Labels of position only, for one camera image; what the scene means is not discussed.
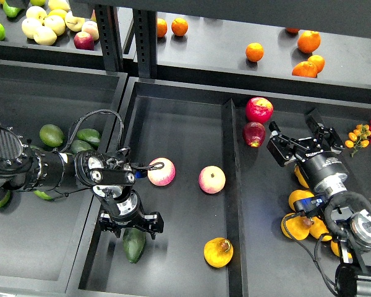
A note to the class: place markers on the pale yellow pear center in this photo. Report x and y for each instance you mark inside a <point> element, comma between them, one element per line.
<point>56,23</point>

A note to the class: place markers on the pink apple left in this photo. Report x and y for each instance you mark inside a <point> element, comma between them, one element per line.
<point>164,175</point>

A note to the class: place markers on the yellow pear middle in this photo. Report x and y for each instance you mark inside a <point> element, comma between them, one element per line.
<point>318,228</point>

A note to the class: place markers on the large orange on shelf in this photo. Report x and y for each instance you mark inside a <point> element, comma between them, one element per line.
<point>309,41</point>

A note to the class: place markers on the green avocado upper right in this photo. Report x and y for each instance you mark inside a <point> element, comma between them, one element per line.
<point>91,136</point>

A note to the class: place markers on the black shelf post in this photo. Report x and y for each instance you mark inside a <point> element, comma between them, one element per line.
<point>110,40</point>
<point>145,31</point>

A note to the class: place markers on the pink apple right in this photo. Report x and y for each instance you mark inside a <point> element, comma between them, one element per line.
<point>211,179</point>

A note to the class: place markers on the green avocado top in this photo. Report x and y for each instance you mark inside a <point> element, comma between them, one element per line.
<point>51,135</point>

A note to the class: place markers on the yellow pear top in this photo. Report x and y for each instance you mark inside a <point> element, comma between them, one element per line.
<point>299,177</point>

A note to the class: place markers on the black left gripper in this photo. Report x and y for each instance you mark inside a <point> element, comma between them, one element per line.
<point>126,211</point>

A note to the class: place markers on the red apple upper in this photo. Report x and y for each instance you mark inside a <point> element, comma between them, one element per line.
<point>258,109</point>

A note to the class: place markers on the pink peach on shelf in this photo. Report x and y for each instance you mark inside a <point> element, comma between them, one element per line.
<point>91,27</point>

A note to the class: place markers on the large green avocado far-left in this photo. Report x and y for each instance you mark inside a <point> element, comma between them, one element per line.
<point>1,201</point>

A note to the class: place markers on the orange on shelf center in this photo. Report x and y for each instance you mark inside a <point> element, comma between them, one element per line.
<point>254,52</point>

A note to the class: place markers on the red apple on shelf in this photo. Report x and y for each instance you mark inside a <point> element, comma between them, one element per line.
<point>84,41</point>

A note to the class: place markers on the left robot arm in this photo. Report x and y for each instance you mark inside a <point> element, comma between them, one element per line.
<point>109,175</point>

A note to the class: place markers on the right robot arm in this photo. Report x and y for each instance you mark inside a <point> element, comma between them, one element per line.
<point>345,214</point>

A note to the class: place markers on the green avocado middle right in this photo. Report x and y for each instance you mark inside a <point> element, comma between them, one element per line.
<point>80,146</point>

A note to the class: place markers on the dark green avocado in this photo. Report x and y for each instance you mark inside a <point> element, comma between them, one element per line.
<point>133,242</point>

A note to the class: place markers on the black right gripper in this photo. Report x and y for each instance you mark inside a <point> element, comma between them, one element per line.
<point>322,170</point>

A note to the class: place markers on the dark red apple lower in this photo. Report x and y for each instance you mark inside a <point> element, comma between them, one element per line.
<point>254,134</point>

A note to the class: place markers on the pale yellow pear front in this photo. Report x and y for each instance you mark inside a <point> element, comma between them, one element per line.
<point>44,36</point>

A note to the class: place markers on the black tray divider center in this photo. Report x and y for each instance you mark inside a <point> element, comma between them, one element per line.
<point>237,267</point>

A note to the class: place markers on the pale yellow pear right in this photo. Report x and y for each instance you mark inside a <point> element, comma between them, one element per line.
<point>74,23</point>

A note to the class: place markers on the black shelf post right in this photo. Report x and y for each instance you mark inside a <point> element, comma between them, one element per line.
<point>145,31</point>

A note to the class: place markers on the yellow pear brown stem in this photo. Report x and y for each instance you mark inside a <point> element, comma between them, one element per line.
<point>218,252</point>

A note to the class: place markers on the orange behind right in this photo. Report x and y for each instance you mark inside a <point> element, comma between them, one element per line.
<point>318,61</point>

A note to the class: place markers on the pale yellow pear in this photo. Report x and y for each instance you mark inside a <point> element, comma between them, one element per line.
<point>74,23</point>
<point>29,27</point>
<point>56,23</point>
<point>44,36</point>

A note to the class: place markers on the orange cherry tomato bunch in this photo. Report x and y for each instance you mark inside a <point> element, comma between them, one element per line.
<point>358,139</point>

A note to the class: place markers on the black shelf post left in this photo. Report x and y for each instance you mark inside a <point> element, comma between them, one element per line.
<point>110,40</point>

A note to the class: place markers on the pale yellow pear left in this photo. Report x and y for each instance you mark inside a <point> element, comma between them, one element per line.
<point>29,27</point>

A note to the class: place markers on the green avocado lower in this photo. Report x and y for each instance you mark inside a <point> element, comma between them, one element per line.
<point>43,195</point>

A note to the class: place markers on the orange on shelf left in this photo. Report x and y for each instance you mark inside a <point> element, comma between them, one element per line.
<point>161,28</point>

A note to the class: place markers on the pink apple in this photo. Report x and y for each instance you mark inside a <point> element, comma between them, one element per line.
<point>164,175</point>
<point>211,179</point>

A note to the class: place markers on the orange front right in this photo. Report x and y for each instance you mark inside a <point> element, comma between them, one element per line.
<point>305,69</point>

